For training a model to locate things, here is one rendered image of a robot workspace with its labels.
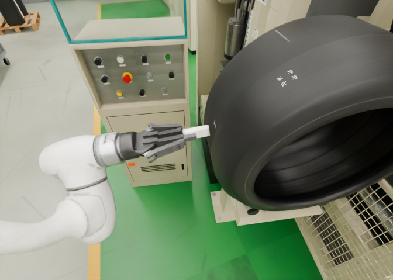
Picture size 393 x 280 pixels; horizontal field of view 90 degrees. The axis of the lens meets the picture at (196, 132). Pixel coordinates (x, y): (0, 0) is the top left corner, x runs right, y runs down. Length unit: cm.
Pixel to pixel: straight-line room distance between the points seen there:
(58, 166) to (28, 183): 185
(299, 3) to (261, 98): 41
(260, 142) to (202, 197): 143
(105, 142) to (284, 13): 64
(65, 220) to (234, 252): 132
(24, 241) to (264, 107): 53
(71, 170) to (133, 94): 76
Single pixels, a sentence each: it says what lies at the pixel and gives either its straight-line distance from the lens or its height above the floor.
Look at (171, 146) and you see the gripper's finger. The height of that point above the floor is 125.
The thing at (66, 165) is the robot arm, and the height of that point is 123.
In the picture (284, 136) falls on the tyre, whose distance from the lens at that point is 43.
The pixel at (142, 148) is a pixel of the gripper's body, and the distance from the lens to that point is 53.
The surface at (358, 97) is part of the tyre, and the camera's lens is 46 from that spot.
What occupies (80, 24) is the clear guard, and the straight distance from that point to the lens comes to 111.
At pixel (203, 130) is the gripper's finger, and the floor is 126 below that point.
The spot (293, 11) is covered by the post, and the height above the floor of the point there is 146.
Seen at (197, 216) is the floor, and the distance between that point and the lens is 175.
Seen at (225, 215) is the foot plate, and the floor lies 1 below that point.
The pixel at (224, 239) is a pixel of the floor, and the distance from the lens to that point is 171.
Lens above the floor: 163
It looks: 45 degrees down
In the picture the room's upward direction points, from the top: straight up
